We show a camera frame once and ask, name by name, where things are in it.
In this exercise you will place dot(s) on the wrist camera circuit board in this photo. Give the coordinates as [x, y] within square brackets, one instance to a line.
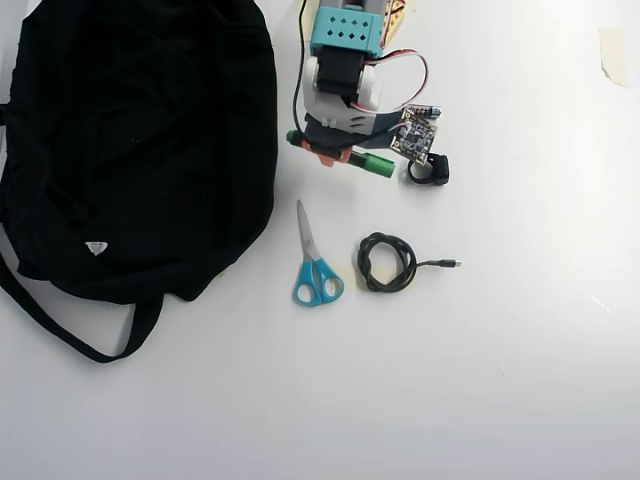
[414, 137]

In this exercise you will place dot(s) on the black fabric bag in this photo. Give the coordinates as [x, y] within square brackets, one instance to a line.
[140, 150]

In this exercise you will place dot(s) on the green capped black marker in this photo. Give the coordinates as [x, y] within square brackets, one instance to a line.
[380, 165]

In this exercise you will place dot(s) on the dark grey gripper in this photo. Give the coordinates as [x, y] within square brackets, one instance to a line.
[326, 145]

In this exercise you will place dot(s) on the teal and white robot arm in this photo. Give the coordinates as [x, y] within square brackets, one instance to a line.
[345, 30]

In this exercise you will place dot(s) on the beige masking tape piece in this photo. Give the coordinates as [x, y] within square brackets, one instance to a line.
[614, 55]

